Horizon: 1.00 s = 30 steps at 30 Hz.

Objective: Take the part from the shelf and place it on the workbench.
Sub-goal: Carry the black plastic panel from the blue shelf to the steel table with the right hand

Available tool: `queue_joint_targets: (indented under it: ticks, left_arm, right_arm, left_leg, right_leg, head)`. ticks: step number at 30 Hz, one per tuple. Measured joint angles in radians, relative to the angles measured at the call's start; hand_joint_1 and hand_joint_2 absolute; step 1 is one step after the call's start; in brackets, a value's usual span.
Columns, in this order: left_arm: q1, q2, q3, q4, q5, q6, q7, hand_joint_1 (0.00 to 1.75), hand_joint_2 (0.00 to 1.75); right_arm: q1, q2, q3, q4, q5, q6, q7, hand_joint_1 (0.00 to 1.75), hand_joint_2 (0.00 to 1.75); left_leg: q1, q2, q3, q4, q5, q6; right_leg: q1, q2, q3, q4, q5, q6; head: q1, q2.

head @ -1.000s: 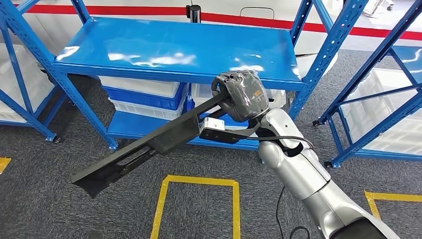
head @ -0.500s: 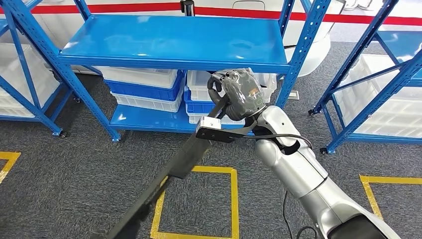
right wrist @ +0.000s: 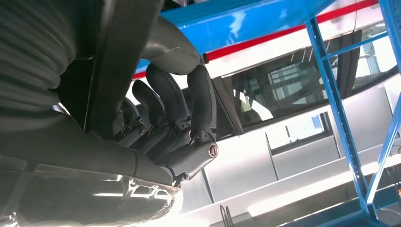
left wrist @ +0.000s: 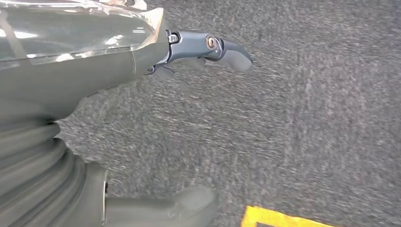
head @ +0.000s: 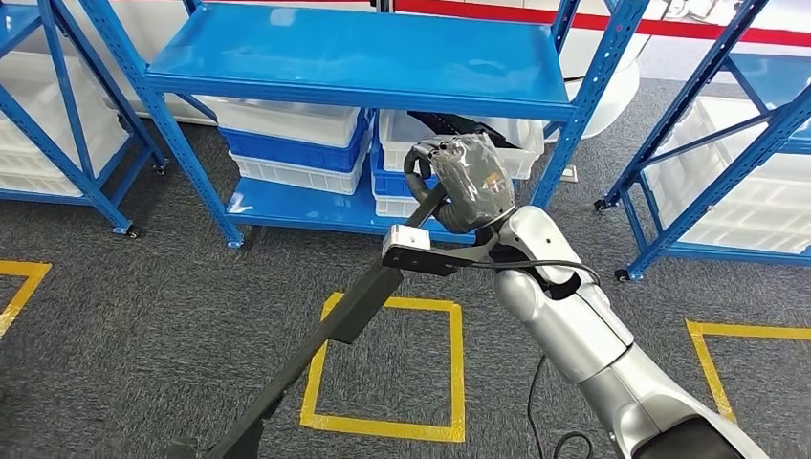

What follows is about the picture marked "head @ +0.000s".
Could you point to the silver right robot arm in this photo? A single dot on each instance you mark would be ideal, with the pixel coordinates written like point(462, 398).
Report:
point(570, 329)

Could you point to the black rack caster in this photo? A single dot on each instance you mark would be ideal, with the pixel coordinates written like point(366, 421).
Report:
point(132, 232)
point(160, 170)
point(621, 275)
point(599, 204)

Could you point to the large white plastic crate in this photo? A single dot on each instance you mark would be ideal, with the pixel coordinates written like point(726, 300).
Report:
point(28, 76)
point(760, 203)

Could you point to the red barrier belt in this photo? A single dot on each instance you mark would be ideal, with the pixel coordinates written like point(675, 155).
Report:
point(671, 26)

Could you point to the black right camera bracket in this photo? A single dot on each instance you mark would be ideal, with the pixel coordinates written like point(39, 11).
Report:
point(418, 263)

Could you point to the blue metal shelf rack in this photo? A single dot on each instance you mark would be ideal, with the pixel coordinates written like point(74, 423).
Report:
point(716, 188)
point(355, 57)
point(16, 25)

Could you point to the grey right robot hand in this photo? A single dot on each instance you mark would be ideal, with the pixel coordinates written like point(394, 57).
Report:
point(472, 184)

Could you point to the blue plastic crate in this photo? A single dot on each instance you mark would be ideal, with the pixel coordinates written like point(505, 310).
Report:
point(390, 184)
point(285, 155)

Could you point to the black part in crate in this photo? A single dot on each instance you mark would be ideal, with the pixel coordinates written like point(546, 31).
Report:
point(456, 121)

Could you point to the yellow floor tape square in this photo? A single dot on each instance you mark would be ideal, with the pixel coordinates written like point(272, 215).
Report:
point(380, 427)

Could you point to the long black plastic part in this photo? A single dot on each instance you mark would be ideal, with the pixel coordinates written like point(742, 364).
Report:
point(355, 310)

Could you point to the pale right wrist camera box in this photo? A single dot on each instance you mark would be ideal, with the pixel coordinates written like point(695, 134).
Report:
point(410, 237)

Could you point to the small white floor box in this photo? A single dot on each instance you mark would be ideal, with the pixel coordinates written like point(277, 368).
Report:
point(569, 173)

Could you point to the black chrome barrier post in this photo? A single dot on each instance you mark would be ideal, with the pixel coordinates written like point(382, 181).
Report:
point(383, 5)

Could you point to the white car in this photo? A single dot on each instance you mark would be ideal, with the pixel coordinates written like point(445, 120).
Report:
point(595, 95)

